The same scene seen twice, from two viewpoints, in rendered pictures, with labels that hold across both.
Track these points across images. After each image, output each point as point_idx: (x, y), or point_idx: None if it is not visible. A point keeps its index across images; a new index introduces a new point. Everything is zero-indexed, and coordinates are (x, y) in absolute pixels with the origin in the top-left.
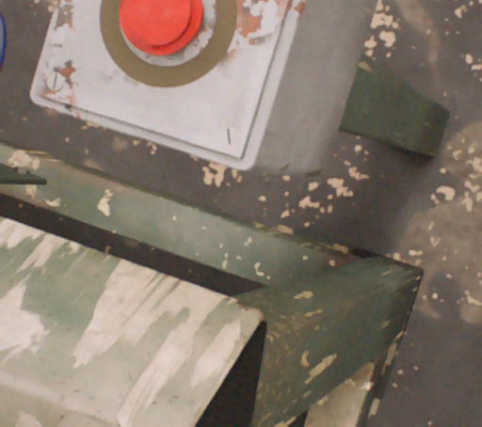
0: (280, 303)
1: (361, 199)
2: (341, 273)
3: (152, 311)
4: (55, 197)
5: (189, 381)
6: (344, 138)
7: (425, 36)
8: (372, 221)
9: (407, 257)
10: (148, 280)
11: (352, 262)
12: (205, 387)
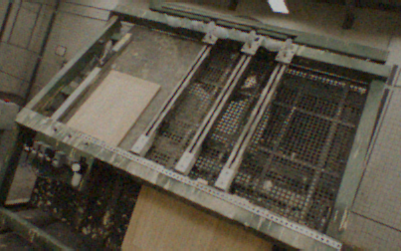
0: (10, 147)
1: None
2: None
3: (21, 118)
4: (33, 226)
5: (21, 112)
6: None
7: None
8: None
9: None
10: (20, 121)
11: None
12: (20, 112)
